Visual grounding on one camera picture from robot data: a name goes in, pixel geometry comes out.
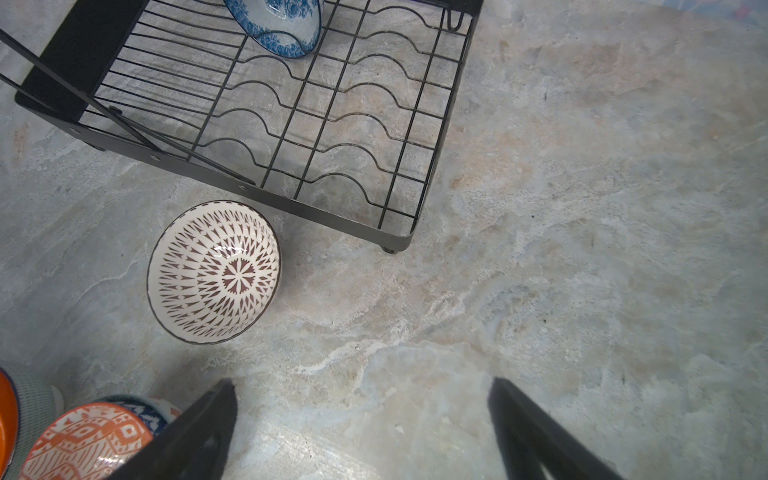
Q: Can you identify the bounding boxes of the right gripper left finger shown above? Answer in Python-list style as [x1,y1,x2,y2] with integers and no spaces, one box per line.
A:
[109,378,238,480]

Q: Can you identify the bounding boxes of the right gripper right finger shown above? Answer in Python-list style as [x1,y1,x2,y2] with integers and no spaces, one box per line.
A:
[487,377,621,480]

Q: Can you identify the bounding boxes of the orange bowl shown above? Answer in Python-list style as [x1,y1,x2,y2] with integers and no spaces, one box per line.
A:
[1,371,20,478]

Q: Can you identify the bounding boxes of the blue floral bowl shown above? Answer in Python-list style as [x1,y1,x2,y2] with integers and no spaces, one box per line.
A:
[224,0,324,59]

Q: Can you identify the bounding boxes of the red white patterned bowl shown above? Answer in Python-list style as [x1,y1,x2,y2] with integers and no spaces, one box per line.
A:
[19,394,182,479]

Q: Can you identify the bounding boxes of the white brown patterned bowl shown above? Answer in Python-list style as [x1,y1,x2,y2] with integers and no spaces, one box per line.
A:
[146,200,282,345]

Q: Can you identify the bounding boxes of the black wire dish rack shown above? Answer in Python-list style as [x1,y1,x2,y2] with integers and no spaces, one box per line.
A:
[1,1,482,253]

